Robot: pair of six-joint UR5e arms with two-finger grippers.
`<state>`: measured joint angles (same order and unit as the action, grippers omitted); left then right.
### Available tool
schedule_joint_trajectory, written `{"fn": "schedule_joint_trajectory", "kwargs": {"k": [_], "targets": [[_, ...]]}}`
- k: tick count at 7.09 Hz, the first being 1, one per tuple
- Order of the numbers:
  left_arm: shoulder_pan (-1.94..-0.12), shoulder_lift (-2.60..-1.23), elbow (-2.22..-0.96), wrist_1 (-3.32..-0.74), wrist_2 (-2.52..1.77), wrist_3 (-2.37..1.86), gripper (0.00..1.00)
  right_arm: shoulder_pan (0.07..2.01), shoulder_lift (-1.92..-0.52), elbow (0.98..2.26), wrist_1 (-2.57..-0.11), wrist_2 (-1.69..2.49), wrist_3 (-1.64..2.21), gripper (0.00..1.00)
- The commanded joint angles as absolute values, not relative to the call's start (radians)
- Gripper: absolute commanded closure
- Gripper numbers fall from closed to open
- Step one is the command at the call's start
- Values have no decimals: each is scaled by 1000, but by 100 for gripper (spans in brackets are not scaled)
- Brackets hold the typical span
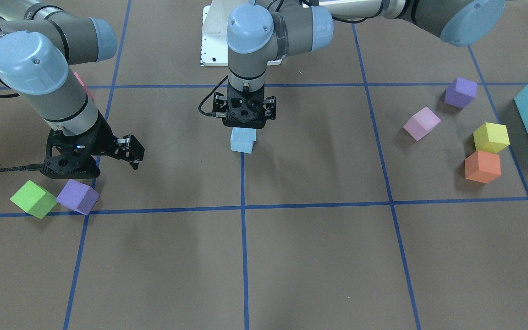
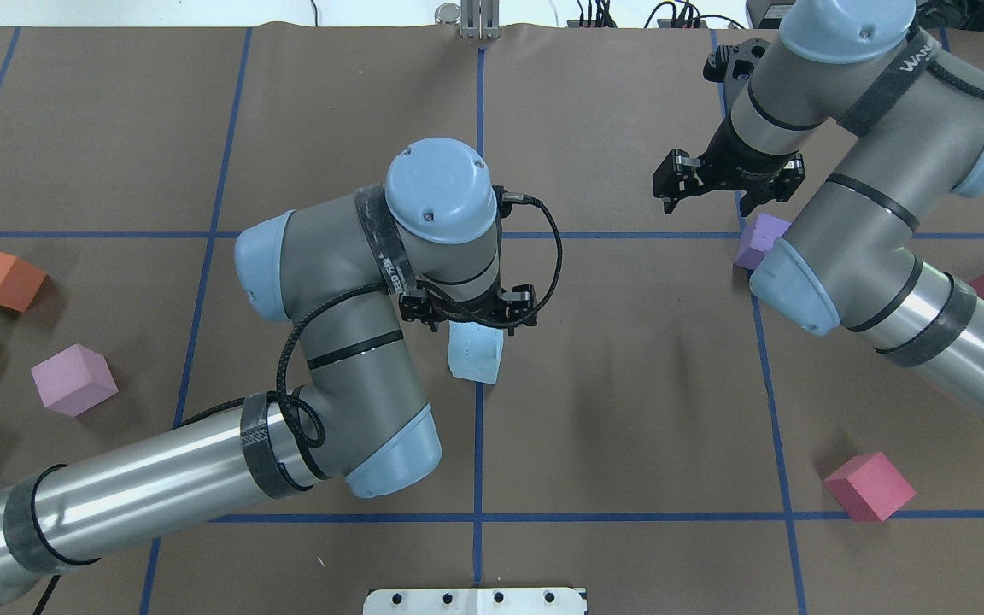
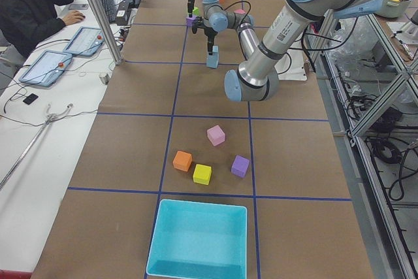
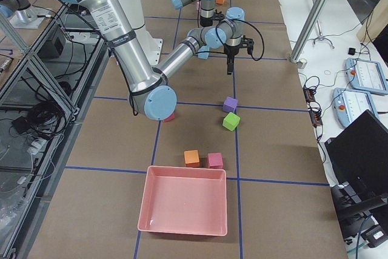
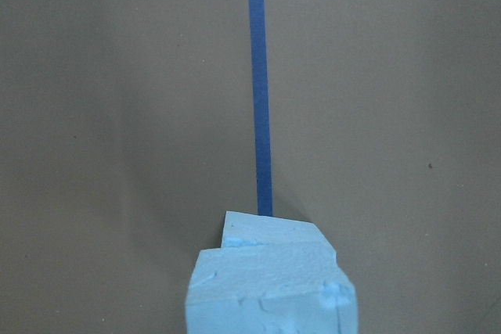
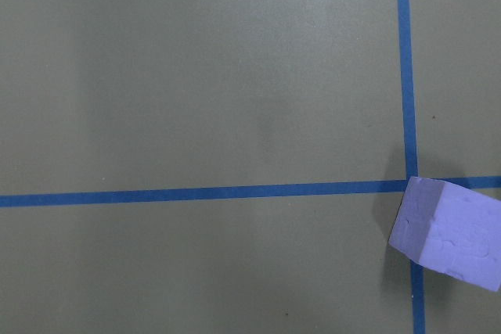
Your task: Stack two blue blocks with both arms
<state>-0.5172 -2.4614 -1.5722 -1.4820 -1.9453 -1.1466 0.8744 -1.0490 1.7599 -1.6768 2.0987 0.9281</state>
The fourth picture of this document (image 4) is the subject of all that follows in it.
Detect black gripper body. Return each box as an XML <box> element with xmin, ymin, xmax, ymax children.
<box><xmin>199</xmin><ymin>9</ymin><xmax>225</xmax><ymax>27</ymax></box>
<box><xmin>224</xmin><ymin>36</ymin><xmax>254</xmax><ymax>59</ymax></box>

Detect light blue block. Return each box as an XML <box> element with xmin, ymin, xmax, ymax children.
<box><xmin>197</xmin><ymin>45</ymin><xmax>209</xmax><ymax>59</ymax></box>

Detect third robot arm grey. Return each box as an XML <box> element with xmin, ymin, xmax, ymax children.
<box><xmin>1</xmin><ymin>0</ymin><xmax>36</xmax><ymax>24</ymax></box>

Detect purple foam block right side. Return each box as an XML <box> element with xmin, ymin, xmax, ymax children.
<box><xmin>222</xmin><ymin>96</ymin><xmax>238</xmax><ymax>113</ymax></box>

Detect green foam block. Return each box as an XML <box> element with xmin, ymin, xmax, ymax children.
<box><xmin>222</xmin><ymin>112</ymin><xmax>241</xmax><ymax>132</ymax></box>

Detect magenta foam block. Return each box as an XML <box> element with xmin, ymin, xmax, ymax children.
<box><xmin>163</xmin><ymin>112</ymin><xmax>175</xmax><ymax>123</ymax></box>

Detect green clamp stand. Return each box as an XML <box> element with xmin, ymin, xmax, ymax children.
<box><xmin>304</xmin><ymin>0</ymin><xmax>335</xmax><ymax>49</ymax></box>

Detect pink foam block near bin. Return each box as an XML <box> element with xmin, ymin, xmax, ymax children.
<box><xmin>207</xmin><ymin>152</ymin><xmax>224</xmax><ymax>169</ymax></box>

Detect orange foam block right side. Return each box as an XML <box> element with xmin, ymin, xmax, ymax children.
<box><xmin>184</xmin><ymin>150</ymin><xmax>200</xmax><ymax>168</ymax></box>

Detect teach pendant near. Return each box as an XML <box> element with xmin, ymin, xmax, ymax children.
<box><xmin>333</xmin><ymin>87</ymin><xmax>379</xmax><ymax>128</ymax></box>

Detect teach pendant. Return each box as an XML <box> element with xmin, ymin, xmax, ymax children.
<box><xmin>333</xmin><ymin>87</ymin><xmax>379</xmax><ymax>128</ymax></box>
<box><xmin>345</xmin><ymin>58</ymin><xmax>387</xmax><ymax>95</ymax></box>

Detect teach pendant far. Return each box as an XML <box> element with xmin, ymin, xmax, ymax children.
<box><xmin>345</xmin><ymin>58</ymin><xmax>387</xmax><ymax>95</ymax></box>

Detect pink plastic bin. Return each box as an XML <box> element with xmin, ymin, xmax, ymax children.
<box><xmin>138</xmin><ymin>166</ymin><xmax>228</xmax><ymax>237</ymax></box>

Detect black laptop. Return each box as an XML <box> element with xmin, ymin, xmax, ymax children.
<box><xmin>324</xmin><ymin>110</ymin><xmax>387</xmax><ymax>195</ymax></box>

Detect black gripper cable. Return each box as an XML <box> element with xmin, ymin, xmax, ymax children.
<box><xmin>213</xmin><ymin>18</ymin><xmax>264</xmax><ymax>61</ymax></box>

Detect aluminium frame post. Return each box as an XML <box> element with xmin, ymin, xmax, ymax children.
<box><xmin>287</xmin><ymin>0</ymin><xmax>346</xmax><ymax>64</ymax></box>

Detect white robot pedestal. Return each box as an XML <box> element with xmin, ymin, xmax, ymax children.
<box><xmin>118</xmin><ymin>0</ymin><xmax>163</xmax><ymax>66</ymax></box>

